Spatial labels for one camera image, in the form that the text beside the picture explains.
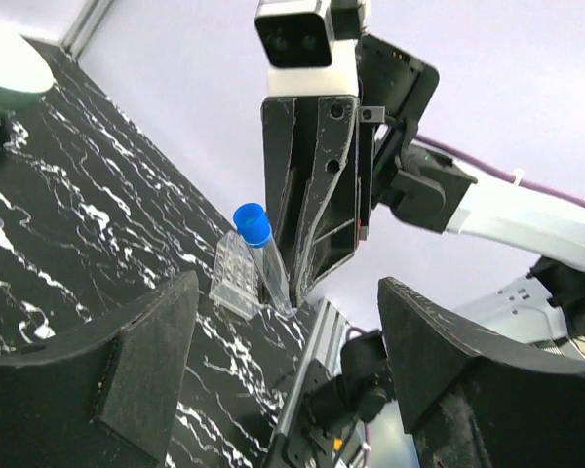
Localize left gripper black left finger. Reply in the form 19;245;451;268
0;272;199;467

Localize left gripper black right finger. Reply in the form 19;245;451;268
377;277;585;468

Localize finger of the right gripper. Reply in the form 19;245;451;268
292;96;359;303
261;97;321;288

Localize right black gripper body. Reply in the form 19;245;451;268
355;33;439;243

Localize small blue capped tube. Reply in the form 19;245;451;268
233;203;295;318

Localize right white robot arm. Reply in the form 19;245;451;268
261;34;585;343

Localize clear test tube rack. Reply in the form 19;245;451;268
209;230;262;320

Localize white ceramic bowl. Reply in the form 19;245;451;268
0;20;55;118

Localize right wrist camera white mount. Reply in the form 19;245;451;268
253;0;370;98

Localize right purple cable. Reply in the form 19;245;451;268
413;134;585;214

